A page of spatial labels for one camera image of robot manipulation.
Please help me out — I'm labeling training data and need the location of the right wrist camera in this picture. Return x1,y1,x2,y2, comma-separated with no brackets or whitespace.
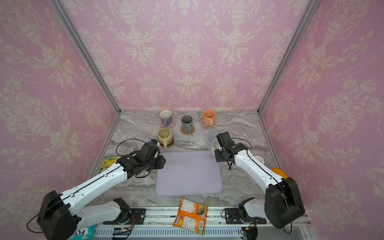
216,132,235,149

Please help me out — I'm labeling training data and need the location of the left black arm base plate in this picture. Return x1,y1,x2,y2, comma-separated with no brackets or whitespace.
103,208,146,226

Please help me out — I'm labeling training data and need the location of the cream yellow mug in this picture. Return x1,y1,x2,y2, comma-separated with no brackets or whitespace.
157,128,174,146

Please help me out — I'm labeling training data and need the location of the mint Fox's candy bag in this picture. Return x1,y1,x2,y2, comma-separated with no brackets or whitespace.
70,226,95,240

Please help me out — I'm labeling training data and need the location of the lavender plastic tray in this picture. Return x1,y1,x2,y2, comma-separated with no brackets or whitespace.
155,151,223,197

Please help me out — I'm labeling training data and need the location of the woven rattan round coaster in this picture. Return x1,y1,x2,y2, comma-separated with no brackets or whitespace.
180,126,195,136

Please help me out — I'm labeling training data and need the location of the grey green mug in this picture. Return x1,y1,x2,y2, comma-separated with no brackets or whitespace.
182,115,194,135

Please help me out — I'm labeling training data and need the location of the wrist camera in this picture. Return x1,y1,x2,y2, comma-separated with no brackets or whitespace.
216,132,235,149
116,138,160,164

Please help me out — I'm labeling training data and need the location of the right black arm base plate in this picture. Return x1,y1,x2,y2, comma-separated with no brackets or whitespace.
223,208,267,225

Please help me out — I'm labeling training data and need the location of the orange snack packet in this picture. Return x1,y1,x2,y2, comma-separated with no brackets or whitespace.
173,198,209,236

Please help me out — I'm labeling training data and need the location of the brown round wooden coaster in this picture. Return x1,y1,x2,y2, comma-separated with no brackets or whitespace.
158,139,175,148

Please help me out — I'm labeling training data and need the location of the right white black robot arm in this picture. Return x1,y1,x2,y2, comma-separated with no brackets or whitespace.
215,142,305,229

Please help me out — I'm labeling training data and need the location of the pink flower silicone coaster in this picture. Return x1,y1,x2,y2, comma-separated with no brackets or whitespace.
158,116,178,129

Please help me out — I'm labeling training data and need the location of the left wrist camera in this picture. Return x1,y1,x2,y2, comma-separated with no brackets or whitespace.
116,138,160,164

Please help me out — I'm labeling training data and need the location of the blue knitted round coaster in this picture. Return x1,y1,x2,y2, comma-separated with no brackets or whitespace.
205,133,217,146

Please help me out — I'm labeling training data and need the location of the peach pink mug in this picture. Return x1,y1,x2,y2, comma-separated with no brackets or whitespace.
203,109,216,126

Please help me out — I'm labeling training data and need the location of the bottle with orange lid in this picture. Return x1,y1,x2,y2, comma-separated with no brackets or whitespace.
271,168,289,179

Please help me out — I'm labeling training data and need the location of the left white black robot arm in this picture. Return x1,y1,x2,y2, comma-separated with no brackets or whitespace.
37,155,166,240

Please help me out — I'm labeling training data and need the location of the green Fox's candy bag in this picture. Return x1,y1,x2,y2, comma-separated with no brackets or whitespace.
99,156,120,173

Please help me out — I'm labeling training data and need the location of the lavender mug white inside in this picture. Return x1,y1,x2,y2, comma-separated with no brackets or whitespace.
160,110,173,127

